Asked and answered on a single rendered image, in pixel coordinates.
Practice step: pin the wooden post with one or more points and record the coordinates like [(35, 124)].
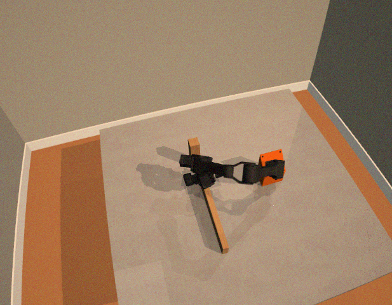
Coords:
[(194, 147)]

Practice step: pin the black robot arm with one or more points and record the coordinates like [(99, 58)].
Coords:
[(251, 172)]

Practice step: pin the wooden rail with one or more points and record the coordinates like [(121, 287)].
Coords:
[(221, 238)]

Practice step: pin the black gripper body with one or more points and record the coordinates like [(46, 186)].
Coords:
[(190, 180)]

